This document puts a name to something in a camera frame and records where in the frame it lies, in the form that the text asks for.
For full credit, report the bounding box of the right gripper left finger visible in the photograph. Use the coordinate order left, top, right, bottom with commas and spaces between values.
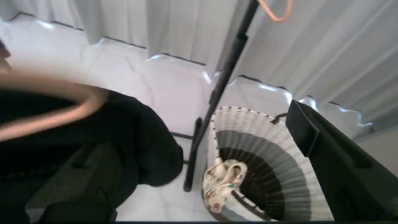
25, 141, 125, 224

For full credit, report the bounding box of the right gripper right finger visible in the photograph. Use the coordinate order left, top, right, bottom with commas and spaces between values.
285, 99, 398, 222

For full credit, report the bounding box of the black short-sleeved shirt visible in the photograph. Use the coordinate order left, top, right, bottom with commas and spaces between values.
0, 88, 184, 224

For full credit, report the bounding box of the pink clothes hanger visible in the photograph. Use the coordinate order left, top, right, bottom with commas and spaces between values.
0, 73, 109, 142
257, 0, 294, 22

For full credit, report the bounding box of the cream printed garment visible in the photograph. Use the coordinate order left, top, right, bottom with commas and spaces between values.
201, 157, 248, 214

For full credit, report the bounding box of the white laundry basket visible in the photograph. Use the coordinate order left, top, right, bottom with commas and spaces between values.
201, 106, 335, 222

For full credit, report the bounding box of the black clothes rack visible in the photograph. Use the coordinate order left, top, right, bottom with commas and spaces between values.
170, 0, 261, 193

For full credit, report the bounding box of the white curtain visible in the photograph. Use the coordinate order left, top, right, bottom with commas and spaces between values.
0, 0, 398, 131

